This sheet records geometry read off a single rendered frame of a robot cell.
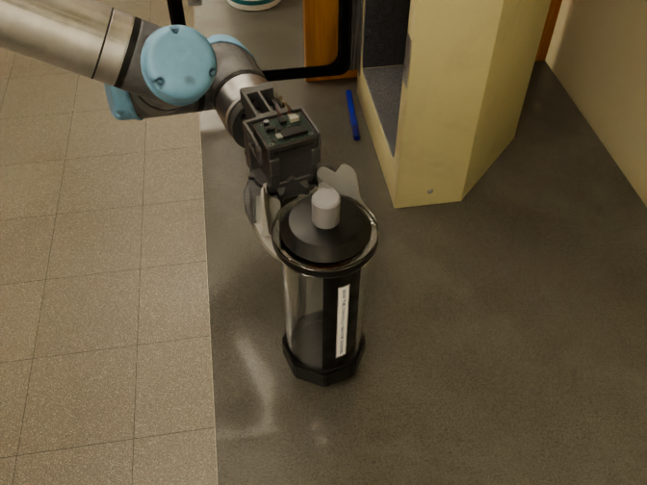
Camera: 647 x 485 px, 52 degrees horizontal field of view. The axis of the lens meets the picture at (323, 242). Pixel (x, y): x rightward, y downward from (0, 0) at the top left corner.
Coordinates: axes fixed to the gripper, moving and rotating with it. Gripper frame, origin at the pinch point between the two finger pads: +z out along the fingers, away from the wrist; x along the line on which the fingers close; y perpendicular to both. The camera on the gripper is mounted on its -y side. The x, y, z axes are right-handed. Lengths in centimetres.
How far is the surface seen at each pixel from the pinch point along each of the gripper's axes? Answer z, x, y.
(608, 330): 10.5, 37.5, -23.4
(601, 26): -37, 70, -10
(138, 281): -108, -19, -116
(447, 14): -20.5, 25.6, 9.9
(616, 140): -21, 66, -23
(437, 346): 3.5, 15.0, -23.4
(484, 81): -18.9, 32.2, -0.4
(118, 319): -95, -28, -117
